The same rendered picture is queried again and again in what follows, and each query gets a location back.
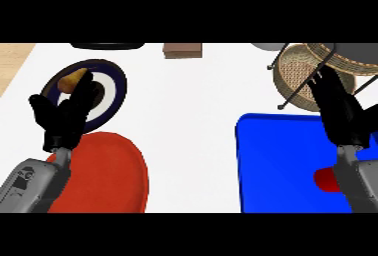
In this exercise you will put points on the brown wooden block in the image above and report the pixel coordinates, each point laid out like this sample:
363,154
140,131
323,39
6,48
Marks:
182,50

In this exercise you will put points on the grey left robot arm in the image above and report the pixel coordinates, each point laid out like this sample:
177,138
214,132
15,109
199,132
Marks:
34,183

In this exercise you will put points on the red can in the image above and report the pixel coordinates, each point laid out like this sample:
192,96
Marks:
325,180

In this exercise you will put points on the red oval placemat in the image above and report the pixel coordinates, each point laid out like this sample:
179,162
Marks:
108,173

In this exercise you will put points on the blue tray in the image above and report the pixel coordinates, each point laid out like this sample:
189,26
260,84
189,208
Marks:
281,160

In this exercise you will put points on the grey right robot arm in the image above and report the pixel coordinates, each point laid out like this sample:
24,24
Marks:
357,180

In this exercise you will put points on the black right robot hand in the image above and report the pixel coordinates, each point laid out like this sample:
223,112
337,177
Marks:
344,113

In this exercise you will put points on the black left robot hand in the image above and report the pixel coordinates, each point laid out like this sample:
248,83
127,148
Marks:
63,116

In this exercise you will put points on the yellow-brown pear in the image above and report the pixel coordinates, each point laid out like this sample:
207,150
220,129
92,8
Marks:
68,81

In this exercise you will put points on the black round pan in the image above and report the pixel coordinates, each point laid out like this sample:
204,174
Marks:
106,46

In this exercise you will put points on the grey round bowl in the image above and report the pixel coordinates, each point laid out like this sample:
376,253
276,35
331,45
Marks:
267,46

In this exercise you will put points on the dark blue and white plate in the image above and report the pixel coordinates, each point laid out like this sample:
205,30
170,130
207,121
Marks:
111,90

